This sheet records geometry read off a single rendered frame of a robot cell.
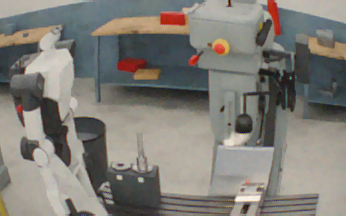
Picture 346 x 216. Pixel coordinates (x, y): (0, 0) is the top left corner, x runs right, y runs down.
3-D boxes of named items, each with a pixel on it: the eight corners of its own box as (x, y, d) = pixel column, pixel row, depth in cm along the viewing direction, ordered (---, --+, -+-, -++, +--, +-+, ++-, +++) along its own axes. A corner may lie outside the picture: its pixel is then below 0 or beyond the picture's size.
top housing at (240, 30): (256, 58, 192) (252, 19, 186) (186, 50, 199) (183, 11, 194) (266, 32, 234) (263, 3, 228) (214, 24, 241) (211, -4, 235)
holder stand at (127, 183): (157, 208, 248) (153, 174, 241) (113, 202, 252) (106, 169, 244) (161, 197, 259) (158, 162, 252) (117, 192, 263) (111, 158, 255)
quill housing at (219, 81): (253, 149, 220) (255, 73, 208) (205, 147, 226) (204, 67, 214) (260, 130, 237) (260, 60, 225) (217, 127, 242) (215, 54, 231)
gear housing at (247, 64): (258, 76, 204) (257, 51, 201) (197, 69, 211) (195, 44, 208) (266, 54, 234) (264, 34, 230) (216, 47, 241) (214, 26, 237)
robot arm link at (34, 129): (29, 165, 185) (18, 113, 177) (37, 152, 197) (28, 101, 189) (49, 168, 183) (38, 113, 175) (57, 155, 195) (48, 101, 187)
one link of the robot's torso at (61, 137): (22, 164, 213) (15, 130, 206) (29, 153, 224) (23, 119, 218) (67, 174, 208) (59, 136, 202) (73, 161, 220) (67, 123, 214)
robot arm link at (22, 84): (15, 112, 179) (12, 79, 174) (22, 104, 187) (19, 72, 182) (35, 111, 177) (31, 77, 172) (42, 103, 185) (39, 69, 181)
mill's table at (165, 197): (315, 225, 221) (318, 214, 218) (91, 210, 256) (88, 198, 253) (319, 203, 242) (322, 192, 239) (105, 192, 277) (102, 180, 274)
